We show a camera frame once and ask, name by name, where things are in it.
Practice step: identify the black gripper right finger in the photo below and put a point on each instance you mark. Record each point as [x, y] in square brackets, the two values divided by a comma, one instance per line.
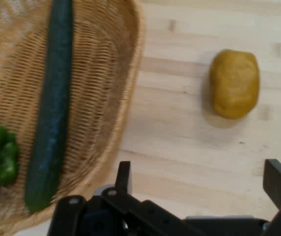
[280, 184]

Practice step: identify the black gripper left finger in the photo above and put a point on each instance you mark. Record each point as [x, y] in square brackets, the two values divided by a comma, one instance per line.
[120, 211]

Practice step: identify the yellow-brown potato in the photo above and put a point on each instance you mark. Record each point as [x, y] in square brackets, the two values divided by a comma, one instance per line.
[233, 83]

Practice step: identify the dark green cucumber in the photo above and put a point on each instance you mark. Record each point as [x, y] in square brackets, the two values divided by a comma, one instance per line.
[54, 105]

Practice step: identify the woven wicker basket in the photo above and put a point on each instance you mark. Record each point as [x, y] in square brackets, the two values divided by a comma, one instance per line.
[98, 81]

